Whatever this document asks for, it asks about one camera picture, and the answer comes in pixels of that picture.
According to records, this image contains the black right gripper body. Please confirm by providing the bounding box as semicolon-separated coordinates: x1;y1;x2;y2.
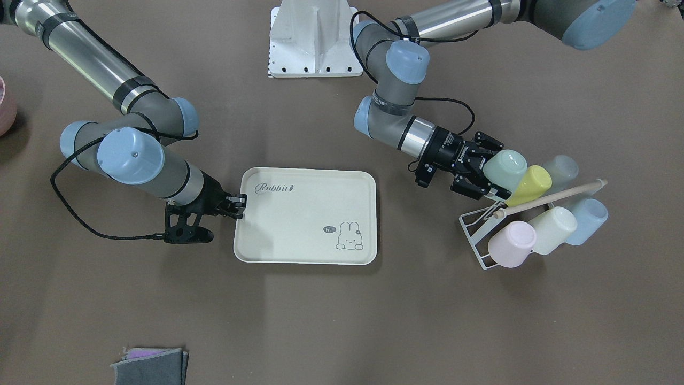
193;177;236;219

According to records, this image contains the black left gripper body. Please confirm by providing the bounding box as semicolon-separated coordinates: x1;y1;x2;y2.
414;127;493;188

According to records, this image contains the mint green plastic cup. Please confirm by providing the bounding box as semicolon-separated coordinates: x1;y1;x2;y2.
482;149;528;193

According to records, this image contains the cream rabbit serving tray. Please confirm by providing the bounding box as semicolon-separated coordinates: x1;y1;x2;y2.
233;167;378;265

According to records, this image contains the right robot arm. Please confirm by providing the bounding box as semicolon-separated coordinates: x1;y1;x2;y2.
2;1;246;219

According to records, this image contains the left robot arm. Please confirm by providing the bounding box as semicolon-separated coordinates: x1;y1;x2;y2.
350;1;636;199

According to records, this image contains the yellow plastic cup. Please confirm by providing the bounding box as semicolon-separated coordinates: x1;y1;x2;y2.
506;164;553;207

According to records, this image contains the pink plastic cup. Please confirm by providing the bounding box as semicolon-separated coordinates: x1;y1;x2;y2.
487;221;537;268

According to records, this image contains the grey plastic cup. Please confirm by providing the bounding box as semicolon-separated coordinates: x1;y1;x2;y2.
542;155;579;194

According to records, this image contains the cream white plastic cup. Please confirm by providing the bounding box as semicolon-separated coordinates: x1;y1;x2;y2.
528;207;578;255

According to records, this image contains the light blue plastic cup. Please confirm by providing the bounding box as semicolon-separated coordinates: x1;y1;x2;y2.
566;198;609;246

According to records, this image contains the folded grey cloth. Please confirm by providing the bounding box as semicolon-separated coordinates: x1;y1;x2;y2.
111;348;189;384

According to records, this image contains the pink bowl with ice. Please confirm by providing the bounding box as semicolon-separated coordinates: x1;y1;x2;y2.
1;76;18;136

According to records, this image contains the white wire cup rack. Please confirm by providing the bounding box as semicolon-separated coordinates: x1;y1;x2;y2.
458;179;608;270

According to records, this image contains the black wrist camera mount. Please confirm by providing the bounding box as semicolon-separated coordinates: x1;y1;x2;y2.
162;203;214;244

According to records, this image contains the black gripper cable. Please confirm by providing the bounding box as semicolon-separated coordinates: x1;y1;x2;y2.
50;128;199;241

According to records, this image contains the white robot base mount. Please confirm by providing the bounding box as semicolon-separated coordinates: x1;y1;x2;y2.
268;1;362;78

